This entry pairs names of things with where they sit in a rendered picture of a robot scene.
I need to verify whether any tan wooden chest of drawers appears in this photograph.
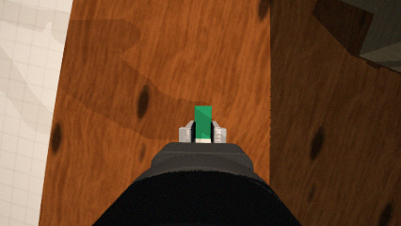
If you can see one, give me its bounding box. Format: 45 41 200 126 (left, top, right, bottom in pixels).
340 0 390 14

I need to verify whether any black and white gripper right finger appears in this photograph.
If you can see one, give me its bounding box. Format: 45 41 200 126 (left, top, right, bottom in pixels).
211 121 227 143

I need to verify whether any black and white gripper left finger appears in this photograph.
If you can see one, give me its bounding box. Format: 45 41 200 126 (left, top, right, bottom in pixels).
179 121 195 142

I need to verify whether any dark olive drawer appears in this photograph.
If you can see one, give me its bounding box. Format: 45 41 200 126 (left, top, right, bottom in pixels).
359 0 401 72
354 0 381 7

